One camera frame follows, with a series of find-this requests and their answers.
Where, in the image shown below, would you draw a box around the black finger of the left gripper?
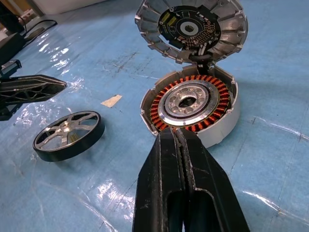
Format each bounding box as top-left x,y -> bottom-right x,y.
0,74 -> 68,106

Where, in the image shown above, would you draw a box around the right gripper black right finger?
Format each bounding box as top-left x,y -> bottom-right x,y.
176,129 -> 251,232

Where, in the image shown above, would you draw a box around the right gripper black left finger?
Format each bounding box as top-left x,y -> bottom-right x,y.
132,127 -> 194,232

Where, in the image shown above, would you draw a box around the silver motor housing copper windings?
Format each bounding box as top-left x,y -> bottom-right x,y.
140,63 -> 241,148

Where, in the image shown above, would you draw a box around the black rotor ring silver spokes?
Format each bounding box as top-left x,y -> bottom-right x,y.
32,110 -> 106,162

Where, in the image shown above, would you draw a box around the silver motor cover circuit board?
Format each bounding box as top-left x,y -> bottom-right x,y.
134,0 -> 249,65

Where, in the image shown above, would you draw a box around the black box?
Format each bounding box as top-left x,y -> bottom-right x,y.
0,32 -> 26,58

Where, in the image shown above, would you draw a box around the blue plastic-covered table mat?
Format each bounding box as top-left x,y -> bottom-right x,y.
0,0 -> 309,232

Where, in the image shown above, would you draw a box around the small beige tape piece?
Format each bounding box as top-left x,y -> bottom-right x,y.
100,94 -> 123,108

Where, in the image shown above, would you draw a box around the white foam board backdrop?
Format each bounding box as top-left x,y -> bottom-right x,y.
32,0 -> 107,14

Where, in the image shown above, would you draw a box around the black cable on table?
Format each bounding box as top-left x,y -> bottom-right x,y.
23,19 -> 58,46

